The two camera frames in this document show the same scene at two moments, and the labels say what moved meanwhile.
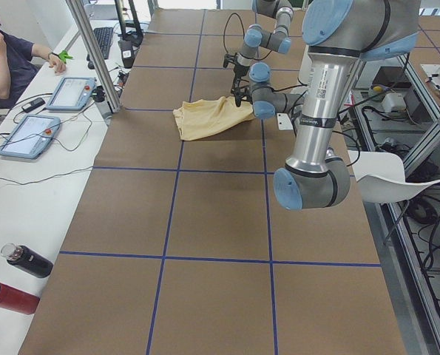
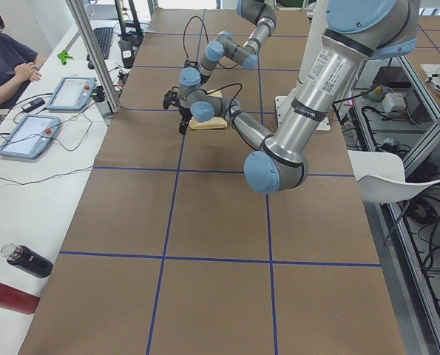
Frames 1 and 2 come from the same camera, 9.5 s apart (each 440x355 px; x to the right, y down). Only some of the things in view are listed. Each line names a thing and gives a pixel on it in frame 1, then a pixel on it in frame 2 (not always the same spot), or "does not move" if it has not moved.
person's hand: (58, 64) -> (35, 75)
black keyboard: (104, 38) does not move
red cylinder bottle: (1, 294) does not move
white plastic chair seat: (380, 176) does not move
